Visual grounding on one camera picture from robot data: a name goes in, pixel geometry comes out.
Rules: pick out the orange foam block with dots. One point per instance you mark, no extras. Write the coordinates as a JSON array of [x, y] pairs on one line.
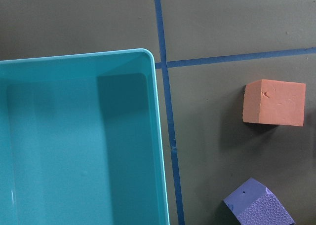
[[274, 102]]

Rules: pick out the purple foam block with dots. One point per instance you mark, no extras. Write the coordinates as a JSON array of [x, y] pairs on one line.
[[253, 203]]

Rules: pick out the blue plastic bin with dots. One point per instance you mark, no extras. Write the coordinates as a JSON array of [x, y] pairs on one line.
[[80, 141]]

